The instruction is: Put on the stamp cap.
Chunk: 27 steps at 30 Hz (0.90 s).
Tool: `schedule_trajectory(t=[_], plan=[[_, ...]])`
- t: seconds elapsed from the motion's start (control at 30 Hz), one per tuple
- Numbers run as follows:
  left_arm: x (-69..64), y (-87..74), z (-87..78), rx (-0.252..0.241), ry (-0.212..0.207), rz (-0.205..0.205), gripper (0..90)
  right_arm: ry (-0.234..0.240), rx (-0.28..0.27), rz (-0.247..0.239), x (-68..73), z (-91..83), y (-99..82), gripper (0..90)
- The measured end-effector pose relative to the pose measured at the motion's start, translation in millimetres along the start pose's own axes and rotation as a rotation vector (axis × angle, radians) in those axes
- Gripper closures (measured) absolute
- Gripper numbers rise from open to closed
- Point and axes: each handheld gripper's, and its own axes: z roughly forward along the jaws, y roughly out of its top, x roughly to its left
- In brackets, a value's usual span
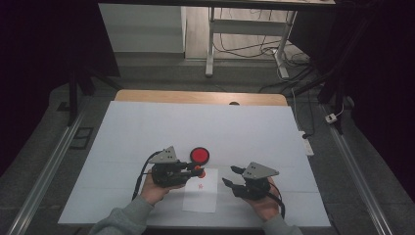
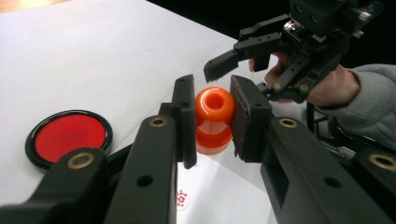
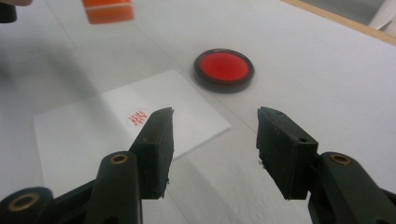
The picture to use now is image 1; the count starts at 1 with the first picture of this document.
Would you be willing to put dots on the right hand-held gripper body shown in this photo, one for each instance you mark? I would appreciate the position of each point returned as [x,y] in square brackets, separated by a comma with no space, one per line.
[254,189]

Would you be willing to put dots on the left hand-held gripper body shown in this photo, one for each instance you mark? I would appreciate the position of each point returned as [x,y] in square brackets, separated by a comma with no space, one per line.
[166,174]

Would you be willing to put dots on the round black red ink pad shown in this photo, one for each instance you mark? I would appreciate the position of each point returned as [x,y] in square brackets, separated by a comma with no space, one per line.
[192,160]

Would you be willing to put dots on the white paper sheet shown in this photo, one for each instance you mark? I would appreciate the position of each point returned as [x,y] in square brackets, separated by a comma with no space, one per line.
[202,199]

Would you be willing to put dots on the person's right hand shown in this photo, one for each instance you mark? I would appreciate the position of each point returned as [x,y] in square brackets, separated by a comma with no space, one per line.
[266,207]

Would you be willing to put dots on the person's left hand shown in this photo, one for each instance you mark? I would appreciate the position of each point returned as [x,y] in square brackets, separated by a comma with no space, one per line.
[155,194]

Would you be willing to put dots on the dark round table grommet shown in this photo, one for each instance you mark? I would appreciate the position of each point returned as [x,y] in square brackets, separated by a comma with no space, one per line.
[234,103]

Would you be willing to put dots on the white power strip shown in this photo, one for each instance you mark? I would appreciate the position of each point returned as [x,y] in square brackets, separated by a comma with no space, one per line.
[307,145]

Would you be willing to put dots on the black floor socket box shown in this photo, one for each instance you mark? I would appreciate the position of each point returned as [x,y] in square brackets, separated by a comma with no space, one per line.
[81,137]

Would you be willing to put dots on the white plug adapter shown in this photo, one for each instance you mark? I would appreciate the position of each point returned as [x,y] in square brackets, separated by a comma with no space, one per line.
[331,118]

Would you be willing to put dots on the black metal stand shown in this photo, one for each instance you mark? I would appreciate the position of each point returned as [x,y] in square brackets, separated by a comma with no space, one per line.
[72,98]
[332,88]

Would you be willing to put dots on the white cabinet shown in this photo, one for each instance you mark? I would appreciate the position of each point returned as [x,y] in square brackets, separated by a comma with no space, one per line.
[143,29]

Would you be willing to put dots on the black curtain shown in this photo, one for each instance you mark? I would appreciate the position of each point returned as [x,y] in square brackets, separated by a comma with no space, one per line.
[32,65]
[385,81]

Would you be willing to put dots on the aluminium floor rail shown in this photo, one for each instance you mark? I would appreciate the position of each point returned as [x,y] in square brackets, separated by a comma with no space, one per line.
[49,166]
[355,166]

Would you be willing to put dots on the white metal desk frame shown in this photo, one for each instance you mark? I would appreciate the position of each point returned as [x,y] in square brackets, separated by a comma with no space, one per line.
[248,26]

